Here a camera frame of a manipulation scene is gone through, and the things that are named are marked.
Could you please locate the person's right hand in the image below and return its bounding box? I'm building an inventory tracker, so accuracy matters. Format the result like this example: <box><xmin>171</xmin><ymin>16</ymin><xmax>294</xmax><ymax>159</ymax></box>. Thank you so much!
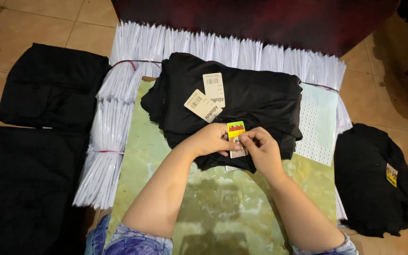
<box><xmin>239</xmin><ymin>126</ymin><xmax>288</xmax><ymax>180</ymax></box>

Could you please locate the large black cloth pile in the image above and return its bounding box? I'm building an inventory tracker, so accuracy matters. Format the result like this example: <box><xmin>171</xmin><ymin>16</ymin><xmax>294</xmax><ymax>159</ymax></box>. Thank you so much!
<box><xmin>0</xmin><ymin>122</ymin><xmax>92</xmax><ymax>255</ymax></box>

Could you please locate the white dotted sticker sheet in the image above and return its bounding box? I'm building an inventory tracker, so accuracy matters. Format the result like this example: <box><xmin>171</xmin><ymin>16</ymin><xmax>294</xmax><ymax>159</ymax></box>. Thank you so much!
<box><xmin>294</xmin><ymin>83</ymin><xmax>339</xmax><ymax>167</ymax></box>

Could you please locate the black folded garment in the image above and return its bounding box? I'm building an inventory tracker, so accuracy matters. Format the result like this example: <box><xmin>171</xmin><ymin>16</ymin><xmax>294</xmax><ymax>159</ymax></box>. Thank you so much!
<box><xmin>0</xmin><ymin>43</ymin><xmax>112</xmax><ymax>130</ymax></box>

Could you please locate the row of white plastic packets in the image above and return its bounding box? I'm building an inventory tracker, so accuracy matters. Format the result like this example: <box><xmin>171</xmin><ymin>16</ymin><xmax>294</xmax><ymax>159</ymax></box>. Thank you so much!
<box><xmin>110</xmin><ymin>20</ymin><xmax>353</xmax><ymax>134</ymax></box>

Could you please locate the person's left hand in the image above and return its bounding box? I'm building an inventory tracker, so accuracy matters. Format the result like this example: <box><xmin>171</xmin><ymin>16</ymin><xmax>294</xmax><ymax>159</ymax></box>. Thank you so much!
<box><xmin>189</xmin><ymin>123</ymin><xmax>242</xmax><ymax>159</ymax></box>

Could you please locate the colourful yellow red hang tag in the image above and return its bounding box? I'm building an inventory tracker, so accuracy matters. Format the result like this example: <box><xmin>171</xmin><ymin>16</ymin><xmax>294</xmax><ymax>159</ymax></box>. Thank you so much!
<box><xmin>227</xmin><ymin>121</ymin><xmax>249</xmax><ymax>159</ymax></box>

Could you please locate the stack of black folded garments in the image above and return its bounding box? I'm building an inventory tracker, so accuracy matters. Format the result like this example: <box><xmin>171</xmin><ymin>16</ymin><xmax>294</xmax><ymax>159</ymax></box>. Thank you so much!
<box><xmin>140</xmin><ymin>52</ymin><xmax>304</xmax><ymax>174</ymax></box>

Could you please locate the dark red wooden furniture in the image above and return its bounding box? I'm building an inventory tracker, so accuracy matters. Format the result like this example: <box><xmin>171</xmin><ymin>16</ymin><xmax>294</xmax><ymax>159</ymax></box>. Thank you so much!
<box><xmin>111</xmin><ymin>0</ymin><xmax>401</xmax><ymax>58</ymax></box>

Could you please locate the bundle of white plastic packets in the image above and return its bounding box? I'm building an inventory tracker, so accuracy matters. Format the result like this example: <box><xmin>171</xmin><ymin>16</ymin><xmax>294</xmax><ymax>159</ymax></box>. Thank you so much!
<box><xmin>72</xmin><ymin>99</ymin><xmax>136</xmax><ymax>210</ymax></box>
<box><xmin>96</xmin><ymin>59</ymin><xmax>163</xmax><ymax>105</ymax></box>

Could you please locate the beige barcode hang tag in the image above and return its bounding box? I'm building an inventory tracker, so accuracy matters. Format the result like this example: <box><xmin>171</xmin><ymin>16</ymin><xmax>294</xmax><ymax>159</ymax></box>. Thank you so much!
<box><xmin>203</xmin><ymin>72</ymin><xmax>226</xmax><ymax>108</ymax></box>
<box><xmin>184</xmin><ymin>89</ymin><xmax>223</xmax><ymax>124</ymax></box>

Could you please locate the crumpled black garment pile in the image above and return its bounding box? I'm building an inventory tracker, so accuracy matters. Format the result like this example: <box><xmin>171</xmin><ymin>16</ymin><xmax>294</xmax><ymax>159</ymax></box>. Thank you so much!
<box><xmin>333</xmin><ymin>123</ymin><xmax>408</xmax><ymax>238</ymax></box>

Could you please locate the red rubber band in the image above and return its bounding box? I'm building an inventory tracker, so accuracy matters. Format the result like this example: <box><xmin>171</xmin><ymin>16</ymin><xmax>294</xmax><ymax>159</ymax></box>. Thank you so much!
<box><xmin>301</xmin><ymin>81</ymin><xmax>339</xmax><ymax>94</ymax></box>
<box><xmin>111</xmin><ymin>59</ymin><xmax>163</xmax><ymax>72</ymax></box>
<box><xmin>88</xmin><ymin>149</ymin><xmax>125</xmax><ymax>155</ymax></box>

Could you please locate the small yellow garment tag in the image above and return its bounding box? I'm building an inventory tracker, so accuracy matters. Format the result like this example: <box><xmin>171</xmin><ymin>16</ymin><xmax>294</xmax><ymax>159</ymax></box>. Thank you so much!
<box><xmin>386</xmin><ymin>163</ymin><xmax>399</xmax><ymax>188</ymax></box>

